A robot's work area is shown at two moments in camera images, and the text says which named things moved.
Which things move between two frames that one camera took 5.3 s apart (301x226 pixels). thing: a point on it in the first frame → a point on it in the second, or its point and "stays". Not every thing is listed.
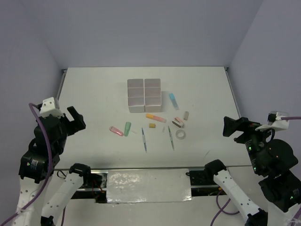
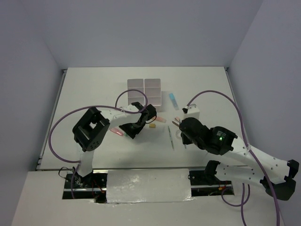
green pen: (171, 139) stays
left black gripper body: (65, 125) → (132, 129)
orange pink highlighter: (156, 117) stays
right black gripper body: (256, 138) → (186, 140)
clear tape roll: (180, 134) stays
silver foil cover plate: (142, 186) stays
